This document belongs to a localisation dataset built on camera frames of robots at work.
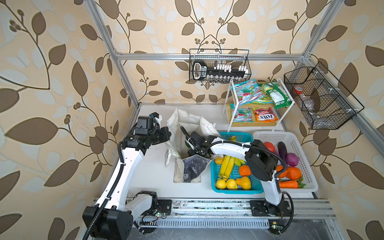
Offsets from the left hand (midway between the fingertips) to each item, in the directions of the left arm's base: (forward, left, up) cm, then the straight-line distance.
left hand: (171, 131), depth 75 cm
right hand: (-2, -11, -22) cm, 24 cm away
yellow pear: (-18, -39, -18) cm, 46 cm away
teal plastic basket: (-13, -33, -24) cm, 43 cm away
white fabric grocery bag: (-14, -9, -12) cm, 20 cm away
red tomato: (+4, -58, -18) cm, 61 cm away
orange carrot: (-19, -62, -17) cm, 67 cm away
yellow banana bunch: (-7, -31, -21) cm, 38 cm away
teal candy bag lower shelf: (+17, -40, -5) cm, 44 cm away
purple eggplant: (+1, -65, -19) cm, 68 cm away
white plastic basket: (+10, -63, -17) cm, 66 cm away
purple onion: (-6, -66, -15) cm, 68 cm away
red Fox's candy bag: (+18, -54, -5) cm, 57 cm away
